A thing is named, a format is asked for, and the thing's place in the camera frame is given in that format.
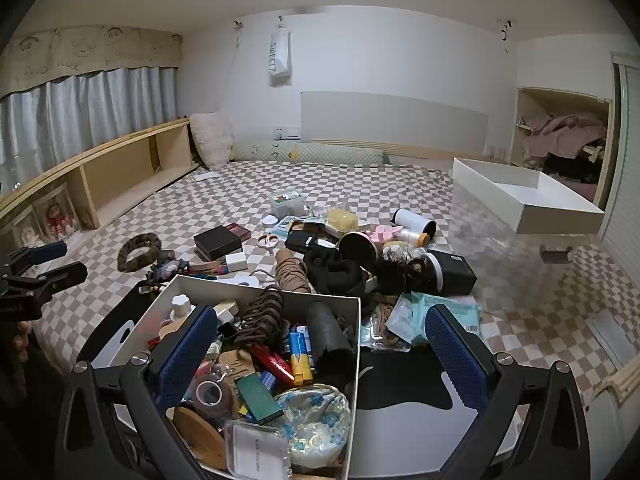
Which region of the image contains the cardboard tube with brown rope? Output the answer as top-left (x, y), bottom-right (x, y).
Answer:
top-left (274, 247), bottom-right (316, 294)

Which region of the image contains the black round container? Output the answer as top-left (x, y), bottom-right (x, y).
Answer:
top-left (339, 231), bottom-right (381, 274)

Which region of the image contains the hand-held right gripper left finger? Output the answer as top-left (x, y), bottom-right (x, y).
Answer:
top-left (52, 304), bottom-right (219, 480)

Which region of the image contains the round wooden coaster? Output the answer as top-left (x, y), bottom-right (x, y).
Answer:
top-left (172, 405), bottom-right (226, 471)

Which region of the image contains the hanging white bag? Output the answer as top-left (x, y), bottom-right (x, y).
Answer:
top-left (269, 15), bottom-right (292, 87)

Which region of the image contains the pink plastic item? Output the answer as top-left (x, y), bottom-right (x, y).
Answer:
top-left (367, 225), bottom-right (404, 244)

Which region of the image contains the black wallet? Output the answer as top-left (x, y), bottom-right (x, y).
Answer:
top-left (285, 231), bottom-right (319, 256)

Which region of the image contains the brown tape roll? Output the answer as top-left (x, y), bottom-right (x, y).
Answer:
top-left (192, 377), bottom-right (234, 419)

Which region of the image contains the teal wet wipe packet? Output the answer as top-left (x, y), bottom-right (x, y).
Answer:
top-left (387, 292), bottom-right (482, 349)

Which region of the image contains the kraft card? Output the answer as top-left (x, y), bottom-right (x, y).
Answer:
top-left (220, 350), bottom-right (256, 379)

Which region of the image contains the green flat box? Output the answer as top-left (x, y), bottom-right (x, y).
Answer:
top-left (235, 375), bottom-right (285, 424)

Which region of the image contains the pile of clothes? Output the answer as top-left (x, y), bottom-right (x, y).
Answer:
top-left (520, 112), bottom-right (608, 186)

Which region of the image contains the yellow sponge block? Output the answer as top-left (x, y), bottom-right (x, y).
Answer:
top-left (326, 209), bottom-right (359, 234)

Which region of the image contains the blue patterned plastic bag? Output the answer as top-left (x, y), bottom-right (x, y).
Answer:
top-left (274, 384), bottom-right (351, 469)

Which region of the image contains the white headboard panel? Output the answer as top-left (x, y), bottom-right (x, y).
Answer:
top-left (300, 91), bottom-right (490, 157)

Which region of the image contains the grey curtain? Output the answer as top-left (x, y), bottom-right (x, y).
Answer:
top-left (0, 66), bottom-right (179, 188)

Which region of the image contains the white cylinder bottle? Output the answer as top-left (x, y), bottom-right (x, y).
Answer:
top-left (392, 207), bottom-right (437, 239)

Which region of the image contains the clear glass dish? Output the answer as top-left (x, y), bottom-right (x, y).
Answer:
top-left (314, 195), bottom-right (351, 216)

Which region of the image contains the black cylinder box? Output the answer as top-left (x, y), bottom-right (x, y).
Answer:
top-left (425, 249), bottom-right (477, 295)

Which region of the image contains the white storage box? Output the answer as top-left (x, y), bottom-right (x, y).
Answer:
top-left (107, 274), bottom-right (362, 480)

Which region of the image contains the dark brown fur hairpiece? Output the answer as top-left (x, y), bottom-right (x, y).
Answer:
top-left (379, 247), bottom-right (431, 294)

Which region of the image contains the bundle of pens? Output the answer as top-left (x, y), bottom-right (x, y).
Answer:
top-left (187, 260), bottom-right (226, 279)

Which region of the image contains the red tube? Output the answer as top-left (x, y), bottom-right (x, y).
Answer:
top-left (250, 344), bottom-right (295, 384)

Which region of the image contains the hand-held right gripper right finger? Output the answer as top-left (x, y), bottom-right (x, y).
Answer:
top-left (424, 303), bottom-right (592, 480)

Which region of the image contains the clear plastic lidded box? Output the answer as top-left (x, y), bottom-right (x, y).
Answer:
top-left (270, 190), bottom-right (306, 217)

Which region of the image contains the wooden bedside shelf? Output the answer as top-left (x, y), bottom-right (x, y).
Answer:
top-left (0, 117), bottom-right (202, 247)

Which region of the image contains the black felt roll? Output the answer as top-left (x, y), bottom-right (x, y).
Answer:
top-left (306, 302), bottom-right (356, 377)

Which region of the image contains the yellow and blue tube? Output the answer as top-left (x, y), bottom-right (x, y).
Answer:
top-left (288, 331), bottom-right (315, 386)

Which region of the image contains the beige wooden board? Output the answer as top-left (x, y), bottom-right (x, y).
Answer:
top-left (160, 310), bottom-right (201, 342)

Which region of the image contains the white open drawer box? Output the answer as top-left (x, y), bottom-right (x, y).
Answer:
top-left (452, 157), bottom-right (606, 235)

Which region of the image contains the white plush pillow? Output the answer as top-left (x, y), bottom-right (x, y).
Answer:
top-left (189, 112), bottom-right (235, 171)

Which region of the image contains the black cloth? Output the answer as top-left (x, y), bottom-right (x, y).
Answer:
top-left (302, 247), bottom-right (369, 302)

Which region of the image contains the black and white mat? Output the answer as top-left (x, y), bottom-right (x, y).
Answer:
top-left (75, 280), bottom-right (521, 480)

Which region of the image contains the beige printed valance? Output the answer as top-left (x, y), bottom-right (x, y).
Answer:
top-left (0, 25), bottom-right (184, 97)

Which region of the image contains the black flat box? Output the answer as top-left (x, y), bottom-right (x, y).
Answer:
top-left (193, 226), bottom-right (244, 262)

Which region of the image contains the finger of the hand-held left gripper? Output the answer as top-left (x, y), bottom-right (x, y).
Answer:
top-left (17, 241), bottom-right (69, 267)
top-left (27, 262), bottom-right (89, 303)

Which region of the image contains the clear packet with cord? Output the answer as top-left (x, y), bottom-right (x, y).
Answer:
top-left (357, 317), bottom-right (401, 351)

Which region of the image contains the clear plastic case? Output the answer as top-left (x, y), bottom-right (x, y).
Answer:
top-left (224, 419), bottom-right (292, 479)

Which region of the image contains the brown fur ring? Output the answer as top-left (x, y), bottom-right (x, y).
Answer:
top-left (117, 234), bottom-right (164, 274)

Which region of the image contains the framed plush toy picture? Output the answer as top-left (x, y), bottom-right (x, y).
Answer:
top-left (30, 184), bottom-right (82, 242)

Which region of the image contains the person's left hand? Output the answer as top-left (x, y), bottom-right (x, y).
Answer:
top-left (12, 320), bottom-right (32, 367)

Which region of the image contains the long green pillow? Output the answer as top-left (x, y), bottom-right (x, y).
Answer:
top-left (231, 142), bottom-right (391, 166)

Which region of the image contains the wooden closet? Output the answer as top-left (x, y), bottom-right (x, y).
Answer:
top-left (510, 87), bottom-right (614, 202)

